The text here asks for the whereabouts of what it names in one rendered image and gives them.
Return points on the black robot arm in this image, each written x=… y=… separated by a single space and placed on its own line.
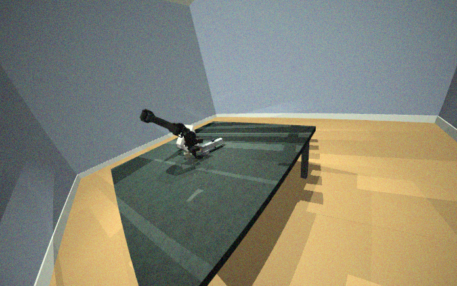
x=176 y=128

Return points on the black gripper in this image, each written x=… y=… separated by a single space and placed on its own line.
x=191 y=147

